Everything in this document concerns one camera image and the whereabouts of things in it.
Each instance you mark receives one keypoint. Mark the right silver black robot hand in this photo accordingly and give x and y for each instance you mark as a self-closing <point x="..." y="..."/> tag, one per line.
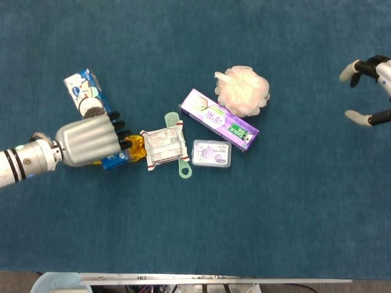
<point x="371" y="65"/>

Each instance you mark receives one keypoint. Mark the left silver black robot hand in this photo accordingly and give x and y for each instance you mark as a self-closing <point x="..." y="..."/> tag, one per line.
<point x="88" y="140"/>

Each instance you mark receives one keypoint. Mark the blue cookie box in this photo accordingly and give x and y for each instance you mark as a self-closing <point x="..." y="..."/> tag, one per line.
<point x="82" y="91"/>

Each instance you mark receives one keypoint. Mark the gold foil biscuit pack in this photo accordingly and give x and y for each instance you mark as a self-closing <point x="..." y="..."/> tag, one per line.
<point x="137" y="149"/>

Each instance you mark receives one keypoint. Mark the white sachet packet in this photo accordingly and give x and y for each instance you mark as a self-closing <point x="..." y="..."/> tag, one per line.
<point x="163" y="145"/>

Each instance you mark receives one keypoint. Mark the small clear purple case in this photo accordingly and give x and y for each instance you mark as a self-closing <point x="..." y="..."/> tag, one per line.
<point x="210" y="152"/>

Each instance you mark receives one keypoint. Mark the pink mesh bath pouf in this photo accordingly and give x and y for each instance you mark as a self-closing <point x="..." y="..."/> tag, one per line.
<point x="244" y="90"/>

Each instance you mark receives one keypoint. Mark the purple toothpaste box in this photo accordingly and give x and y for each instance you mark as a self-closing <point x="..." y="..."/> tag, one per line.
<point x="220" y="120"/>

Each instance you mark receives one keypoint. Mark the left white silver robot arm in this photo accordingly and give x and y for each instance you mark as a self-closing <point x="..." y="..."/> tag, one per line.
<point x="27" y="158"/>

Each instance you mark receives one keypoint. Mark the green plastic handle tool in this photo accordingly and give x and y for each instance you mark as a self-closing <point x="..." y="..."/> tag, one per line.
<point x="171" y="119"/>

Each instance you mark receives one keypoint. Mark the light blue round bucket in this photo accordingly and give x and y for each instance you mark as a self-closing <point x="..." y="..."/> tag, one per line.
<point x="52" y="284"/>

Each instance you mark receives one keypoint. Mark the teal felt table cover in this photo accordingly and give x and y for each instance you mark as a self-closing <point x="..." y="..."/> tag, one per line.
<point x="214" y="229"/>

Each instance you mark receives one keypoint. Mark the aluminium table edge rail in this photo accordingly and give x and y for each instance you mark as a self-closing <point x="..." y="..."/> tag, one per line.
<point x="214" y="279"/>

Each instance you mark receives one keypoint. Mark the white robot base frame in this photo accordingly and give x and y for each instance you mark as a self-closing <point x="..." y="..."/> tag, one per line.
<point x="214" y="289"/>

